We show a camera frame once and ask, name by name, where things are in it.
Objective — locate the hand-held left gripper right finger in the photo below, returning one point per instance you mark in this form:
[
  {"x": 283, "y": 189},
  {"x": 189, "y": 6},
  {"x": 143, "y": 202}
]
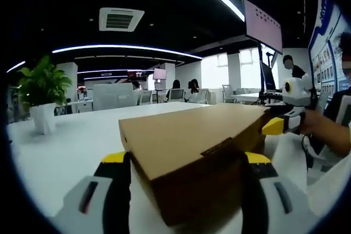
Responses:
[{"x": 263, "y": 171}]

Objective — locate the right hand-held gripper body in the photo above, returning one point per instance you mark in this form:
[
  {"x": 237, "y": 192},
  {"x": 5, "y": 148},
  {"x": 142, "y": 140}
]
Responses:
[{"x": 300, "y": 94}]

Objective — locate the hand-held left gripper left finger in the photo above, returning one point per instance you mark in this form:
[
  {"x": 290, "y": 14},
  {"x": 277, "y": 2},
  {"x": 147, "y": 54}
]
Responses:
[{"x": 109, "y": 179}]

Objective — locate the brown cardboard shoe box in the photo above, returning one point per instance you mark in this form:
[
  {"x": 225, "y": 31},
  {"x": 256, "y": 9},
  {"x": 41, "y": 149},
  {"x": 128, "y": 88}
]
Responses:
[{"x": 186, "y": 141}]

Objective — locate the person's right hand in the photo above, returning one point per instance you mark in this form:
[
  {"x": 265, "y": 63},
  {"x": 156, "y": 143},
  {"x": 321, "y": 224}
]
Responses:
[{"x": 314, "y": 123}]

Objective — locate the dark laptop screen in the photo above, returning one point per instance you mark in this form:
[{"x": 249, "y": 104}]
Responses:
[{"x": 268, "y": 77}]

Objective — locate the black monitor stand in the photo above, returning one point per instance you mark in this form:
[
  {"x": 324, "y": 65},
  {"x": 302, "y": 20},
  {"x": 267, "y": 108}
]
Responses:
[{"x": 260, "y": 75}]

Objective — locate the large pale pink monitor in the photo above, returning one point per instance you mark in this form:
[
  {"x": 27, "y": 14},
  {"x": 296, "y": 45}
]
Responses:
[{"x": 263, "y": 25}]

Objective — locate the translucent desk divider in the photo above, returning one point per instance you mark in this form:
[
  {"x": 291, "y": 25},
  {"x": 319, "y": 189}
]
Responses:
[{"x": 113, "y": 97}]

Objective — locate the white office chair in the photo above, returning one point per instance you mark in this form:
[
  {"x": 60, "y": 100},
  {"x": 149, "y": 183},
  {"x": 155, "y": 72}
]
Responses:
[
  {"x": 176, "y": 95},
  {"x": 207, "y": 97}
]

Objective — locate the white square pillar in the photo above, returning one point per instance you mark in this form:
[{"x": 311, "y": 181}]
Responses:
[{"x": 68, "y": 80}]

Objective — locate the green potted plant white pot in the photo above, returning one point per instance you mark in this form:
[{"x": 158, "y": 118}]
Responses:
[{"x": 44, "y": 86}]

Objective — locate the small pink screen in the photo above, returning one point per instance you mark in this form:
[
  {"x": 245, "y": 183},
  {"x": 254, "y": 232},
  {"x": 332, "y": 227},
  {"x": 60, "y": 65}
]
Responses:
[{"x": 159, "y": 73}]

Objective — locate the long thin ceiling light strip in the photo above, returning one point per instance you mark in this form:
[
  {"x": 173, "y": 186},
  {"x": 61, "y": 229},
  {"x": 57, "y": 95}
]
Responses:
[{"x": 123, "y": 46}]

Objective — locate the short ceiling light strip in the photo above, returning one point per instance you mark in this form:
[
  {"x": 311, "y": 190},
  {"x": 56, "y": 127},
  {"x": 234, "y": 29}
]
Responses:
[{"x": 16, "y": 66}]

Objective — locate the ceiling air conditioner vent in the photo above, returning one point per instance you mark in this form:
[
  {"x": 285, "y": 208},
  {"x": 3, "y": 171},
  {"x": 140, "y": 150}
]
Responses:
[{"x": 120, "y": 19}]

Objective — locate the blue white wall poster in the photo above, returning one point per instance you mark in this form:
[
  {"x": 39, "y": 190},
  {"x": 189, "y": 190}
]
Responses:
[{"x": 325, "y": 53}]

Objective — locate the red wall screen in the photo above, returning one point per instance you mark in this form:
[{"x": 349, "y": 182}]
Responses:
[{"x": 137, "y": 74}]

